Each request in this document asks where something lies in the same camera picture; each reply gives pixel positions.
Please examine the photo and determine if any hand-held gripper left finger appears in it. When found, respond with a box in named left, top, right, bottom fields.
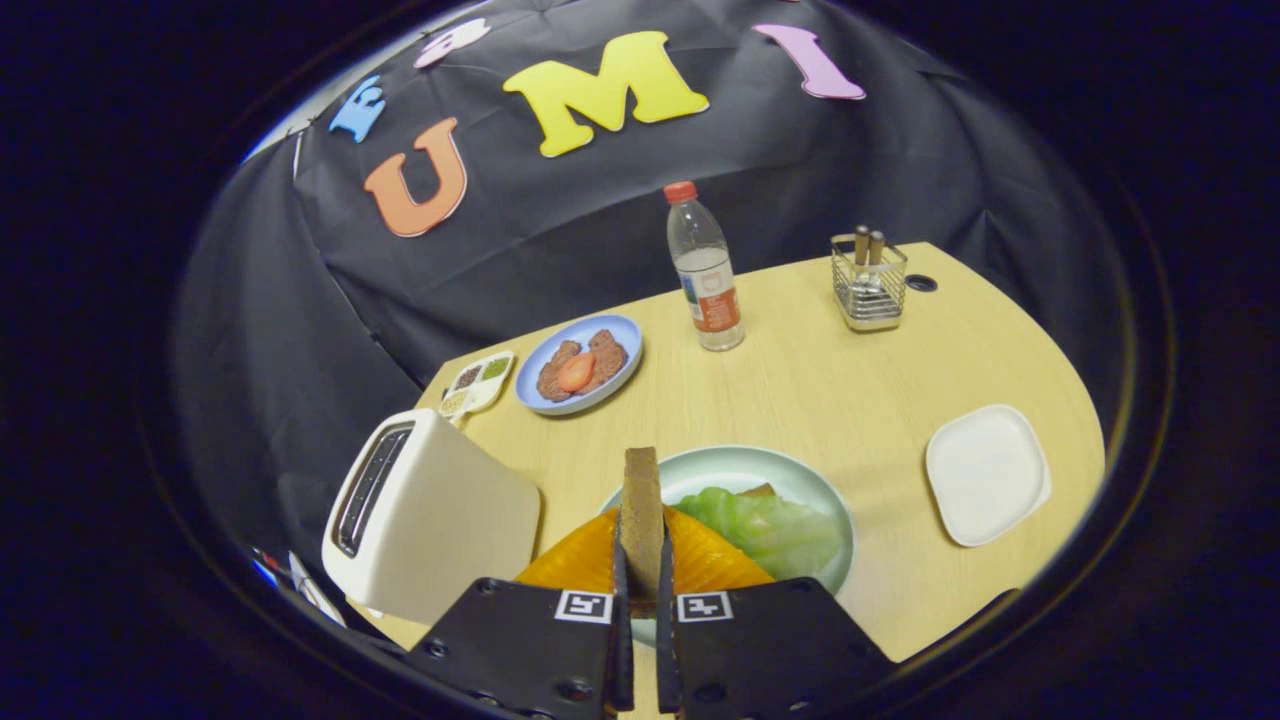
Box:
left=405, top=507, right=636, bottom=720

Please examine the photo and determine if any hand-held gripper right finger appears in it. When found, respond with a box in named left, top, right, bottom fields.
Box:
left=655, top=505, right=896, bottom=720

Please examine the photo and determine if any brown toast slice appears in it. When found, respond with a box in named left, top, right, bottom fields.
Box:
left=618, top=447, right=668, bottom=613

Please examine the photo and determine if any green lettuce leaf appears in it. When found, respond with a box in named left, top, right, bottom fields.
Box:
left=675, top=486, right=846, bottom=581

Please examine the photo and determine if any pale green plate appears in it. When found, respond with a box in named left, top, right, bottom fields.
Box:
left=598, top=445, right=856, bottom=646

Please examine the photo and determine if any white toaster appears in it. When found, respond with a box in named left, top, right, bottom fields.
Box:
left=321, top=408, right=542, bottom=626

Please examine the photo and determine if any brown meat patty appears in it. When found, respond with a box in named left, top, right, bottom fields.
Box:
left=585, top=329, right=629, bottom=393
left=536, top=340, right=583, bottom=402

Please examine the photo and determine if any white seasoning tray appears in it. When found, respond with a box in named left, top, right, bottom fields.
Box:
left=438, top=350, right=516, bottom=419

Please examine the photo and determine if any white flat object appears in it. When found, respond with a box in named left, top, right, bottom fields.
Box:
left=288, top=550, right=346, bottom=629

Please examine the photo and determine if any blue plate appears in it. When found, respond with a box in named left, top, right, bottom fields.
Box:
left=515, top=314, right=644, bottom=417

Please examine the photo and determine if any white square plate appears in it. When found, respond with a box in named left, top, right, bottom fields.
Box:
left=925, top=404, right=1053, bottom=548

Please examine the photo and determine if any red cap plastic bottle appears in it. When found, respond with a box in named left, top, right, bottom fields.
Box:
left=664, top=181, right=746, bottom=352

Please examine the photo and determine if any metal wire cutlery holder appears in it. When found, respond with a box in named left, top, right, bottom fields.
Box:
left=830, top=234, right=909, bottom=333

